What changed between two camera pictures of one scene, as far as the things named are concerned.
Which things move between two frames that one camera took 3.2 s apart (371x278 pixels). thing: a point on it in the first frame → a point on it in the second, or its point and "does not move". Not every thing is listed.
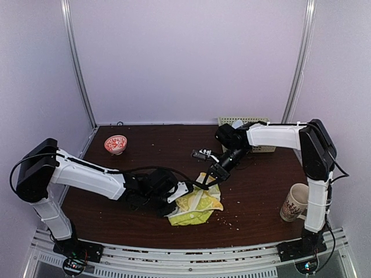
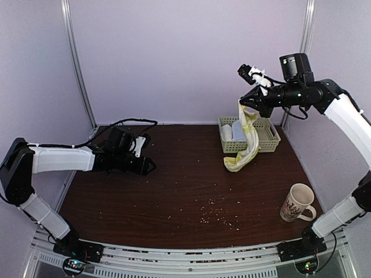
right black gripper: x=219 y=172 → x=260 y=102
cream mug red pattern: x=295 y=205 does not move
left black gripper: x=165 y=211 → x=141 y=168
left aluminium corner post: x=68 y=24 does not move
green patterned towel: x=197 y=206 → x=248 y=116
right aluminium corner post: x=300 y=62 does not move
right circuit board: x=307 y=267 does not move
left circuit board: x=73 y=266 does not move
